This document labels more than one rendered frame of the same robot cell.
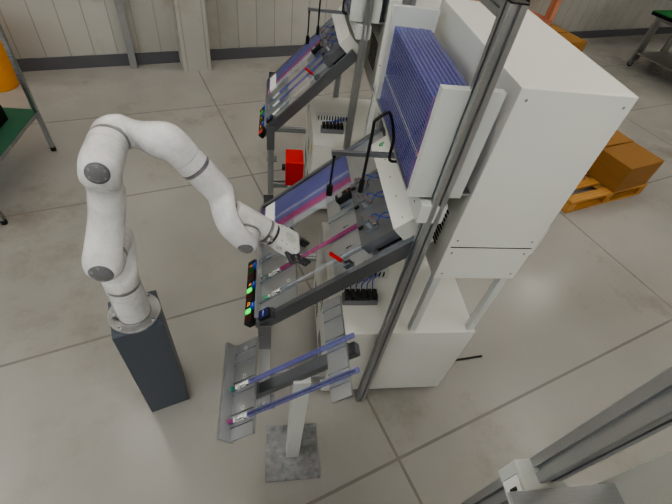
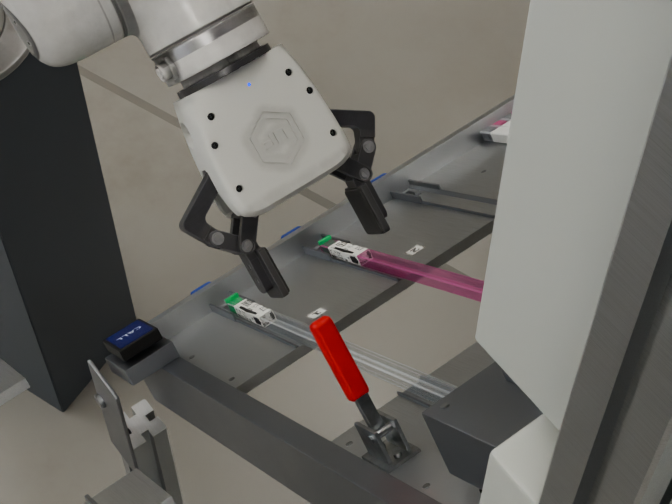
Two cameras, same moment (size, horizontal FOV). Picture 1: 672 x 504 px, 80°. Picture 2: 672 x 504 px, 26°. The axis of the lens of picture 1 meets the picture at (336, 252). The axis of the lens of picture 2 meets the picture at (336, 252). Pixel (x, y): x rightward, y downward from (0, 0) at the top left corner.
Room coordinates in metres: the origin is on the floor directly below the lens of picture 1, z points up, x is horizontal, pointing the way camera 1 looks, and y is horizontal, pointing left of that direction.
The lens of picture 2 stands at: (0.76, -0.43, 1.93)
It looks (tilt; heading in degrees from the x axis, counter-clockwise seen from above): 57 degrees down; 66
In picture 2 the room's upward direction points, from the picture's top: straight up
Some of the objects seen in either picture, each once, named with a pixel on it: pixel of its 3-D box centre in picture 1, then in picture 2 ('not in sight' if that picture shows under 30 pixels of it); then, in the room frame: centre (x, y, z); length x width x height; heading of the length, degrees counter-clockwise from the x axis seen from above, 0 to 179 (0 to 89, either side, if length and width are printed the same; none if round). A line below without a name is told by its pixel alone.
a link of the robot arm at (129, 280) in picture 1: (114, 254); not in sight; (0.84, 0.74, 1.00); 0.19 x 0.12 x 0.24; 17
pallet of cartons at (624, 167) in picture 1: (587, 165); not in sight; (3.49, -2.19, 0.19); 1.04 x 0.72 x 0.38; 123
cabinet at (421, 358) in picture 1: (378, 307); not in sight; (1.33, -0.29, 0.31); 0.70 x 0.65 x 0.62; 13
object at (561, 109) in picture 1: (473, 238); not in sight; (1.41, -0.62, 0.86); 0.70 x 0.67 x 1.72; 13
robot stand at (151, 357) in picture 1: (153, 356); (11, 208); (0.81, 0.73, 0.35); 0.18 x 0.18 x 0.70; 33
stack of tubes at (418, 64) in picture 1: (420, 102); not in sight; (1.25, -0.18, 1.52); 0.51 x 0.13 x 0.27; 13
